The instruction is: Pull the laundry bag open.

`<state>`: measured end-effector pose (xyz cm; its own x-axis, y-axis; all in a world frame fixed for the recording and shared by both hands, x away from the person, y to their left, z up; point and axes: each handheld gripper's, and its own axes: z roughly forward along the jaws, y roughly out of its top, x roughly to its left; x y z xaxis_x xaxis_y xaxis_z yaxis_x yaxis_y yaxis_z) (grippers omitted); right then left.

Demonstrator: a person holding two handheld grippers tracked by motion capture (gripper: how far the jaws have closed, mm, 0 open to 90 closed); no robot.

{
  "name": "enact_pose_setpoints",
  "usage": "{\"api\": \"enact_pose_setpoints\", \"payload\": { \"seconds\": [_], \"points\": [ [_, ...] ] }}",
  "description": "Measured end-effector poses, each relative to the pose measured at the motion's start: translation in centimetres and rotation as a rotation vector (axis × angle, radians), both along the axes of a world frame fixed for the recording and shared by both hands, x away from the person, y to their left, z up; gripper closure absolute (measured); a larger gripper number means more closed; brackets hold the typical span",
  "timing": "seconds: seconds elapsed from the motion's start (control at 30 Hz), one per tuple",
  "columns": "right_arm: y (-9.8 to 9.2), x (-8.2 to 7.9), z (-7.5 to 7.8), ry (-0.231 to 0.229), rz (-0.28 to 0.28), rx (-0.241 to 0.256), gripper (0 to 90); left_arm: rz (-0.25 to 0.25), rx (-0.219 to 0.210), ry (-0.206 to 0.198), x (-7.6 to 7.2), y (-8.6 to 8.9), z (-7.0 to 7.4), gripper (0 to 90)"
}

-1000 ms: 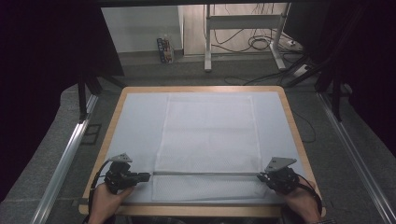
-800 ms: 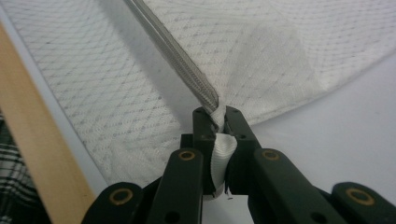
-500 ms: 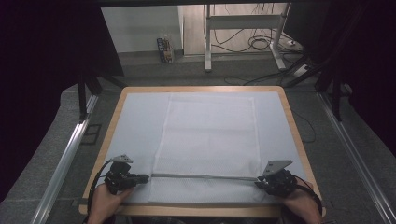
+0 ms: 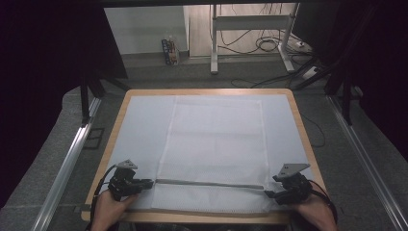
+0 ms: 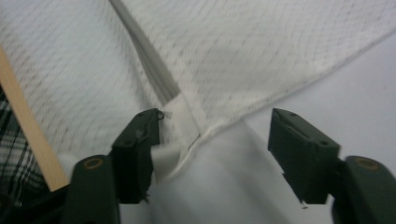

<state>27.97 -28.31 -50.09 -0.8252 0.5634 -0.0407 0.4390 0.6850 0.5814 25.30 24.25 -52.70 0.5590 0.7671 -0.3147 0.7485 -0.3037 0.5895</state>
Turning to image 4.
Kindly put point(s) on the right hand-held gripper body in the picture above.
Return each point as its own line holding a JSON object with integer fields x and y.
{"x": 293, "y": 187}

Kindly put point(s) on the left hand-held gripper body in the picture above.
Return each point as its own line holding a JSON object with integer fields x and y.
{"x": 123, "y": 183}

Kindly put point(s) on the white mesh laundry bag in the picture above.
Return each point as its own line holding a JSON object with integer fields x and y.
{"x": 215, "y": 144}

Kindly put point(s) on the person's left hand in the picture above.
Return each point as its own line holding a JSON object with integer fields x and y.
{"x": 110, "y": 207}

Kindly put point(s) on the person's right hand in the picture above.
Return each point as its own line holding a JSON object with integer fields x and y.
{"x": 316, "y": 208}

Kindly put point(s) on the black metal stand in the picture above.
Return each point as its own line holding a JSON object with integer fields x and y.
{"x": 346, "y": 96}
{"x": 85, "y": 99}

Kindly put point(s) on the white power strip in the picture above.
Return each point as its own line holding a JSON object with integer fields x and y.
{"x": 310, "y": 72}

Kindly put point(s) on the blue pack of bottles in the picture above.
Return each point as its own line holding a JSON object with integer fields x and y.
{"x": 170, "y": 51}

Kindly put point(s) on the black curtain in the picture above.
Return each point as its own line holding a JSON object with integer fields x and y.
{"x": 381, "y": 64}
{"x": 38, "y": 80}

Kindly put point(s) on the aluminium floor rail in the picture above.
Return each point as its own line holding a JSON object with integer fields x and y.
{"x": 369, "y": 166}
{"x": 64, "y": 170}

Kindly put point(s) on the white desk frame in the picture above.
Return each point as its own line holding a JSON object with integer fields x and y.
{"x": 250, "y": 22}

